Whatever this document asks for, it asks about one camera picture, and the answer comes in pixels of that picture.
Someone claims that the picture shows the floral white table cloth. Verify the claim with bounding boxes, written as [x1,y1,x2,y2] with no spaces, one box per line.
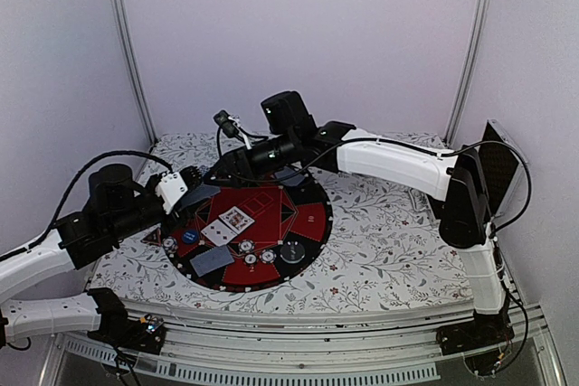
[92,130,507,315]

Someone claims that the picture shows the right aluminium frame post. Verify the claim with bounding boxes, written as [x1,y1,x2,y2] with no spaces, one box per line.
[443,0,490,145]

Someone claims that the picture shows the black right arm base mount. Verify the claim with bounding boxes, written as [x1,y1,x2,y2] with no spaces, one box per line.
[435,306,530,378]

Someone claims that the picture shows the left aluminium frame post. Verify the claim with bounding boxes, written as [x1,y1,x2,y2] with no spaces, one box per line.
[110,0,158,146]

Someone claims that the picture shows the aluminium front rail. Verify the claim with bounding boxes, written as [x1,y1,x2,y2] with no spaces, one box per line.
[38,299,565,386]

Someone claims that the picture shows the aluminium poker chip case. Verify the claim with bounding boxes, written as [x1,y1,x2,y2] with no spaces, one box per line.
[409,118,521,220]

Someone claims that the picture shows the round red black poker mat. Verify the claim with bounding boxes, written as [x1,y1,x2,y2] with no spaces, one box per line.
[162,173,333,292]

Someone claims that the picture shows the blue playing card deck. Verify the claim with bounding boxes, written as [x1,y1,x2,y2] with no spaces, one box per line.
[176,184,221,210]

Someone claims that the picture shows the aluminium frame post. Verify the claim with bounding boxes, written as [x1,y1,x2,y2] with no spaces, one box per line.
[443,0,490,145]
[110,0,158,146]

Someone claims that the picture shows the king of diamonds card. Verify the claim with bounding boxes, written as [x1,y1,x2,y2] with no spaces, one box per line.
[219,206,254,233]

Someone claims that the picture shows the diamonds number card face-up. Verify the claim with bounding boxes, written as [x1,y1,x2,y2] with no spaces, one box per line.
[201,219,237,247]

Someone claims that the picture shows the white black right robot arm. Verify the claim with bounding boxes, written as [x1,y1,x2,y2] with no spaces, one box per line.
[208,91,514,353]

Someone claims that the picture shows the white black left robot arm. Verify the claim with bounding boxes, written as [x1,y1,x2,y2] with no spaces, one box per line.
[1,164,190,347]

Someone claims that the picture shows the blue small blind button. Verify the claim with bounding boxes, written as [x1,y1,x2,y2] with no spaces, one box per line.
[182,230,199,244]

